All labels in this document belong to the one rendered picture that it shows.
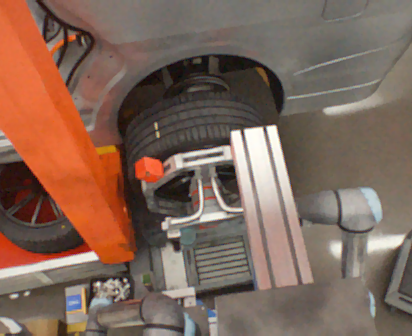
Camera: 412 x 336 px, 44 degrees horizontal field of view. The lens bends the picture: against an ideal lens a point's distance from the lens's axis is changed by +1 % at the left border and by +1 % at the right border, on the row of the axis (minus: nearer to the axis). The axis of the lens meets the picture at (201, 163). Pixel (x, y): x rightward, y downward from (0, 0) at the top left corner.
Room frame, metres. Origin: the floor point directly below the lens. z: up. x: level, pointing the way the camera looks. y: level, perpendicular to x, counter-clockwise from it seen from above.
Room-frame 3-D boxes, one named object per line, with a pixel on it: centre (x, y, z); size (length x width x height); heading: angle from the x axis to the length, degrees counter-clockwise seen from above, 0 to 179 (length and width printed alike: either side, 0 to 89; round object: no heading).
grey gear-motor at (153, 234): (1.09, 0.27, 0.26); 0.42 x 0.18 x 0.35; 6
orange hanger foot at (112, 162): (1.13, 0.48, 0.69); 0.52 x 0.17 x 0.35; 6
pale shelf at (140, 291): (0.57, 0.48, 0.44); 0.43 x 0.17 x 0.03; 96
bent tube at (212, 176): (0.83, -0.12, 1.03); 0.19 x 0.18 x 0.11; 6
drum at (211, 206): (0.87, -0.02, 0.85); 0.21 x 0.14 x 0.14; 6
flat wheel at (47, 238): (1.19, 0.83, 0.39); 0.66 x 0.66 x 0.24
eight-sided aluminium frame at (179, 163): (0.94, -0.01, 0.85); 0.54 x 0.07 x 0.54; 96
